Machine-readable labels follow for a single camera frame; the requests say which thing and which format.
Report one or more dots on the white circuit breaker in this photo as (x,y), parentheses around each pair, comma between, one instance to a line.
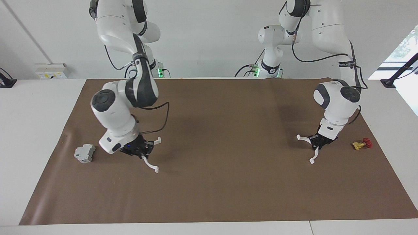
(84,153)

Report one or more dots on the white half pipe clamp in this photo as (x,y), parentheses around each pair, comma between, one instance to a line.
(305,139)
(151,165)

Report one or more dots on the bright glass window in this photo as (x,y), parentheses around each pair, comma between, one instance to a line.
(405,65)

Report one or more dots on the black slanted camera stand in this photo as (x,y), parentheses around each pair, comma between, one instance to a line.
(400,71)

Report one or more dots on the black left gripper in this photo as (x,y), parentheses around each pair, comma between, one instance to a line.
(327,141)

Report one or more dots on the white wall socket box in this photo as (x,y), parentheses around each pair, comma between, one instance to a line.
(52,70)

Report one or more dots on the black stand foot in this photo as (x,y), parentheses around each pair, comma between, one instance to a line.
(6,81)

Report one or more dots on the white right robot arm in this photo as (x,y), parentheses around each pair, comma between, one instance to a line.
(114,107)

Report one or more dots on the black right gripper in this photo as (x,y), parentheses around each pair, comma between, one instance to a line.
(135,147)

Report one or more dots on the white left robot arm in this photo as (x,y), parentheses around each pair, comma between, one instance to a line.
(336,101)

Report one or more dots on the brown table mat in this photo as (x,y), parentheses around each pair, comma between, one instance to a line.
(228,182)

